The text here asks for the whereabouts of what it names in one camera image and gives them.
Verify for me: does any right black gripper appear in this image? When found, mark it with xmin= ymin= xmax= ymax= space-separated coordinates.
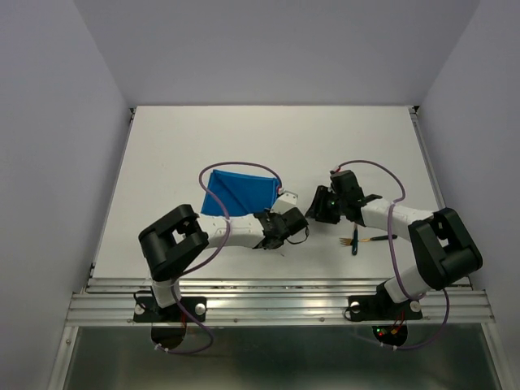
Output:
xmin=303 ymin=184 xmax=346 ymax=224

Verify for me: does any gold spoon green handle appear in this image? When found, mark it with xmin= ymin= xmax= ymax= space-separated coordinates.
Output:
xmin=351 ymin=224 xmax=358 ymax=256

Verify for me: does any blue cloth napkin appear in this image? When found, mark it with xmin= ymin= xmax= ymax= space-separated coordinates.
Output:
xmin=207 ymin=170 xmax=280 ymax=217

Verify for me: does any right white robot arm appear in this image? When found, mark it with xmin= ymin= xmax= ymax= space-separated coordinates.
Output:
xmin=305 ymin=171 xmax=483 ymax=321

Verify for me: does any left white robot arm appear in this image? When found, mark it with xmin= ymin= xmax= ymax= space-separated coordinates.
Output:
xmin=135 ymin=204 xmax=309 ymax=323

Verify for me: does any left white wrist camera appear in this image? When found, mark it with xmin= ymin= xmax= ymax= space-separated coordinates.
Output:
xmin=271 ymin=191 xmax=298 ymax=215

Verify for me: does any gold fork green handle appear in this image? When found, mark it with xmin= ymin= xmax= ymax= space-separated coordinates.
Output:
xmin=339 ymin=236 xmax=388 ymax=246

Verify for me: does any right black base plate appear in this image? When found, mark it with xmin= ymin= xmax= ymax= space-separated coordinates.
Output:
xmin=343 ymin=295 xmax=423 ymax=323

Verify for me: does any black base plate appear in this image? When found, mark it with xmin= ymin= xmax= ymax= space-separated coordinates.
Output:
xmin=132 ymin=296 xmax=207 ymax=323
xmin=343 ymin=295 xmax=423 ymax=323

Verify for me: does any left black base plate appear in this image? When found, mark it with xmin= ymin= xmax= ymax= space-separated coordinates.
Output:
xmin=132 ymin=296 xmax=207 ymax=323

